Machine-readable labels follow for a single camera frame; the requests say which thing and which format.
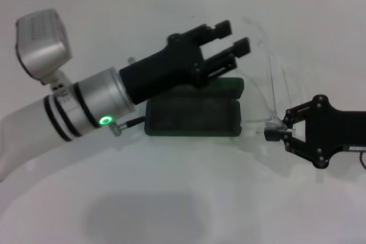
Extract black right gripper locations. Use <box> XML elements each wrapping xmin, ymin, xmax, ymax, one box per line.
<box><xmin>264</xmin><ymin>94</ymin><xmax>366</xmax><ymax>169</ymax></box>

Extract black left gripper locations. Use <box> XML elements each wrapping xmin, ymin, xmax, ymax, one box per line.
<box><xmin>118</xmin><ymin>19</ymin><xmax>253</xmax><ymax>105</ymax></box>

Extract clear white glasses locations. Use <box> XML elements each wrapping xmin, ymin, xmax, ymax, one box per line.
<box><xmin>240</xmin><ymin>17</ymin><xmax>299</xmax><ymax>138</ymax></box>

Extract green glasses case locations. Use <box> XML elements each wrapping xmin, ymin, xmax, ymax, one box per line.
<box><xmin>144</xmin><ymin>75</ymin><xmax>245</xmax><ymax>138</ymax></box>

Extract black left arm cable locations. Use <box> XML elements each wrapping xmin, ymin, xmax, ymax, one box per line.
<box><xmin>109</xmin><ymin>115</ymin><xmax>147</xmax><ymax>137</ymax></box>

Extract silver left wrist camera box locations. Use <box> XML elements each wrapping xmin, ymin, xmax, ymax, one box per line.
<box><xmin>15</xmin><ymin>9</ymin><xmax>73</xmax><ymax>86</ymax></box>

